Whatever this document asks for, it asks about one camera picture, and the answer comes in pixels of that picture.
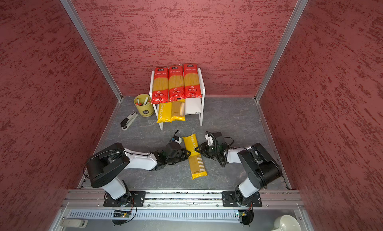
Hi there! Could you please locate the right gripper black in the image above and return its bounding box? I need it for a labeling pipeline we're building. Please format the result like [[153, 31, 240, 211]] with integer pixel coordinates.
[[194, 142, 219, 159]]

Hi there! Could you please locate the yellow pasta package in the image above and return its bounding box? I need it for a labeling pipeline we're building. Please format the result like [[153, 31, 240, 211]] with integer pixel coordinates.
[[171, 99, 186, 121], [183, 134, 207, 180], [157, 102, 172, 123]]

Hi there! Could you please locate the red spaghetti package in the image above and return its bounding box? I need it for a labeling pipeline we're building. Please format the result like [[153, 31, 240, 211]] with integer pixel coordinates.
[[184, 64, 202, 98], [152, 67, 169, 104], [169, 65, 185, 102]]

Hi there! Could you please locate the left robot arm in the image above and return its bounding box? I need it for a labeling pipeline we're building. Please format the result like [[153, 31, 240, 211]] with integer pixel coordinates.
[[84, 140, 191, 207]]

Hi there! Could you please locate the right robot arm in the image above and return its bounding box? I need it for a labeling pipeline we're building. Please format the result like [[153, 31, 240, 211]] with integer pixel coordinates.
[[194, 131, 282, 207]]

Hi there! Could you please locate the white two-tier shelf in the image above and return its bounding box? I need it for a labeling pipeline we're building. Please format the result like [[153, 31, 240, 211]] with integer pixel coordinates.
[[149, 67, 205, 130]]

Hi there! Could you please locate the yellow pen holder cup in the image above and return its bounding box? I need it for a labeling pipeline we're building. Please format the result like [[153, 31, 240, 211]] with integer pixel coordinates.
[[134, 94, 154, 117]]

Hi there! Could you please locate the black grey stapler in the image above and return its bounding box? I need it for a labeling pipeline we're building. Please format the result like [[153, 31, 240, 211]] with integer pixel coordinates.
[[120, 112, 138, 130]]

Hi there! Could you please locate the white mug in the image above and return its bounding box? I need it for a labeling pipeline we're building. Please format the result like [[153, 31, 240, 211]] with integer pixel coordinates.
[[272, 215, 302, 231]]

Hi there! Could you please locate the white remote device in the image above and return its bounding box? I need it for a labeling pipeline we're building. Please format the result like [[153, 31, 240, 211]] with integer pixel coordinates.
[[60, 219, 88, 229]]

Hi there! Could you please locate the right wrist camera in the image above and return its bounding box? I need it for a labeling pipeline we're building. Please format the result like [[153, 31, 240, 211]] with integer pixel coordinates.
[[205, 133, 216, 146]]

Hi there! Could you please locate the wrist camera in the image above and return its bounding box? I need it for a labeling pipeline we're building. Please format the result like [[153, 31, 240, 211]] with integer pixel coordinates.
[[205, 133, 216, 146], [171, 135, 182, 144]]

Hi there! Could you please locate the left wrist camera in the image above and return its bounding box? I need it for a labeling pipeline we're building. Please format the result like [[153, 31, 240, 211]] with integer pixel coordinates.
[[171, 135, 182, 144]]

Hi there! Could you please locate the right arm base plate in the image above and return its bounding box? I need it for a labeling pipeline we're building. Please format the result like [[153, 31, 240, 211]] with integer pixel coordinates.
[[221, 191, 262, 208]]

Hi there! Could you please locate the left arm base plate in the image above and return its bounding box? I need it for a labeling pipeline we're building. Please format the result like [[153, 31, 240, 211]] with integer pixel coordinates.
[[103, 191, 146, 208]]

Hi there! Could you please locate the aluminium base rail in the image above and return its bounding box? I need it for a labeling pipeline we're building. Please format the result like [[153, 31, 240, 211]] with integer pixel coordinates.
[[60, 189, 305, 222]]

